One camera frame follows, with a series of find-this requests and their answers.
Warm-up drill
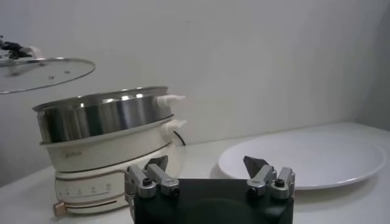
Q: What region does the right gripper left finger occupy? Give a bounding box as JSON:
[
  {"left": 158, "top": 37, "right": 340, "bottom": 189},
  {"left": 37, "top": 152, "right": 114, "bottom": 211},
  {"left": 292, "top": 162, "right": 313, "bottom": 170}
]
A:
[{"left": 124, "top": 155, "right": 180, "bottom": 200}]

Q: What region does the black cooker power cord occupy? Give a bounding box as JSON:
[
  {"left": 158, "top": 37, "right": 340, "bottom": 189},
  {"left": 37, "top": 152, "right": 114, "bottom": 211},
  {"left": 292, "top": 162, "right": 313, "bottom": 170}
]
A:
[{"left": 172, "top": 130, "right": 186, "bottom": 147}]

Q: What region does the glass pot lid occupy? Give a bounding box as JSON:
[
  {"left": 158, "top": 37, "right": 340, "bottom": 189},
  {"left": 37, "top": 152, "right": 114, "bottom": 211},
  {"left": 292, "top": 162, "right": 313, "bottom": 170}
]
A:
[{"left": 0, "top": 45, "right": 96, "bottom": 94}]

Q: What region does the stainless steel steamer basket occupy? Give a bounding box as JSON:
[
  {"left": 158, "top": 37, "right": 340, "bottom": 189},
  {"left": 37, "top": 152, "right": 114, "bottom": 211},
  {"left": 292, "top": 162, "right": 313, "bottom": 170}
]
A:
[{"left": 32, "top": 86, "right": 186, "bottom": 144}]

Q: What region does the cream electric cooker pot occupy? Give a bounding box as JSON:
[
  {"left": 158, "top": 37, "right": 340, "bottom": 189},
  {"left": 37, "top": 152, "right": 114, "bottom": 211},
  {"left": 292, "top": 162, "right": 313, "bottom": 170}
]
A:
[{"left": 39, "top": 117, "right": 187, "bottom": 217}]

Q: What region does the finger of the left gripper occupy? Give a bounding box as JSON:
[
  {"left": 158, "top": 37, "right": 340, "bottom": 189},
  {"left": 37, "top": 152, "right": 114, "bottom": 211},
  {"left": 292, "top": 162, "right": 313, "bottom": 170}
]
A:
[{"left": 0, "top": 35, "right": 34, "bottom": 60}]

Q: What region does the white round plate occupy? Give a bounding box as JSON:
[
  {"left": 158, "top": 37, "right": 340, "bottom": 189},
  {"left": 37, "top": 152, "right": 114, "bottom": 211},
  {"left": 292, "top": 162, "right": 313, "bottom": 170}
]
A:
[{"left": 218, "top": 131, "right": 387, "bottom": 191}]

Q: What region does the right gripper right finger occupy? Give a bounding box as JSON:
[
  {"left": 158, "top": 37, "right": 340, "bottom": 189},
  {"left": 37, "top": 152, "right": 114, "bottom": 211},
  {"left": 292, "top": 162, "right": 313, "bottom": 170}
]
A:
[{"left": 243, "top": 155, "right": 296, "bottom": 200}]

